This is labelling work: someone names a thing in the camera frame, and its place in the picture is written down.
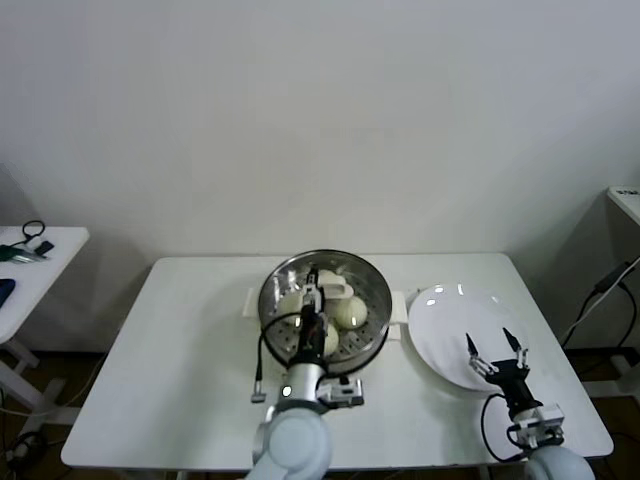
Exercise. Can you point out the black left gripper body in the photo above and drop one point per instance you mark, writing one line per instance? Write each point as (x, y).
(311, 332)

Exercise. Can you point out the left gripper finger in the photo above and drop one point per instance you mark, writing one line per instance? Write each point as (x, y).
(306, 297)
(319, 295)

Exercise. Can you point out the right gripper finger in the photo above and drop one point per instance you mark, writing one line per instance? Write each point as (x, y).
(521, 355)
(477, 362)

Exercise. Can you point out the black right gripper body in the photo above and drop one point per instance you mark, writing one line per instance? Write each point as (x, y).
(512, 382)

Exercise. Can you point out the white steamed baozi bun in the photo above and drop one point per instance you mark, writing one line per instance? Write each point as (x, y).
(326, 275)
(289, 306)
(331, 342)
(352, 315)

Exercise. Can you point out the stainless steel steamer basket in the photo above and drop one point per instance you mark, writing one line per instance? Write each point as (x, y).
(398, 306)

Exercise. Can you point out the white round plate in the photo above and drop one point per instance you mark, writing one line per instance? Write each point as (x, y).
(450, 320)

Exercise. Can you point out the white electric cooker base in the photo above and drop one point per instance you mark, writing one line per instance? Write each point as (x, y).
(395, 334)

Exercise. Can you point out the white side table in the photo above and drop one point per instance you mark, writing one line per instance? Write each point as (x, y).
(55, 260)

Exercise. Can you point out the small black device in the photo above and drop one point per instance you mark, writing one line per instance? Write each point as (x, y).
(45, 246)

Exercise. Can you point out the blue object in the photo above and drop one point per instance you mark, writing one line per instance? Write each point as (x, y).
(5, 290)

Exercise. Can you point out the green tool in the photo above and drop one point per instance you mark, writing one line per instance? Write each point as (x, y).
(7, 251)

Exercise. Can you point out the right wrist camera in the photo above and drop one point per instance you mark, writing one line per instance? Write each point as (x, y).
(542, 425)

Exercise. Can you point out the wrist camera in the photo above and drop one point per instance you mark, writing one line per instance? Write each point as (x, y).
(345, 392)
(542, 425)

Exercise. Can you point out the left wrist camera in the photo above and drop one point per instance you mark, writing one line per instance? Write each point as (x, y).
(345, 392)

